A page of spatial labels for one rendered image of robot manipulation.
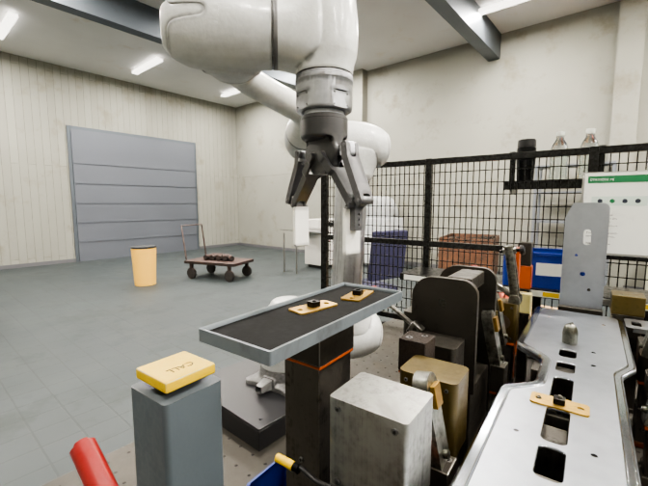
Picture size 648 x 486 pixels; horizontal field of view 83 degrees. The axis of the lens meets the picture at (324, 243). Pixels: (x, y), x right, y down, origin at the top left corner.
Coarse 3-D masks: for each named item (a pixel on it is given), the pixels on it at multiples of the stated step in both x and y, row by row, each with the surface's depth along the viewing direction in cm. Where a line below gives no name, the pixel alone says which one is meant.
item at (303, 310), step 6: (312, 300) 63; (324, 300) 66; (300, 306) 62; (306, 306) 62; (312, 306) 61; (318, 306) 62; (324, 306) 62; (330, 306) 62; (336, 306) 63; (294, 312) 59; (300, 312) 58; (306, 312) 59
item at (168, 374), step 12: (168, 360) 41; (180, 360) 41; (192, 360) 41; (204, 360) 41; (144, 372) 39; (156, 372) 38; (168, 372) 38; (180, 372) 38; (192, 372) 39; (204, 372) 40; (156, 384) 37; (168, 384) 36; (180, 384) 37
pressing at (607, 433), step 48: (528, 336) 93; (624, 336) 94; (528, 384) 68; (576, 384) 68; (480, 432) 53; (528, 432) 54; (576, 432) 54; (624, 432) 55; (480, 480) 45; (528, 480) 45; (576, 480) 45; (624, 480) 45
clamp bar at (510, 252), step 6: (510, 246) 105; (522, 246) 103; (504, 252) 106; (510, 252) 105; (516, 252) 105; (522, 252) 103; (510, 258) 105; (510, 264) 105; (516, 264) 107; (510, 270) 105; (516, 270) 107; (510, 276) 105; (516, 276) 107; (510, 282) 105; (516, 282) 104; (510, 288) 105; (516, 288) 104; (510, 294) 106; (516, 294) 105
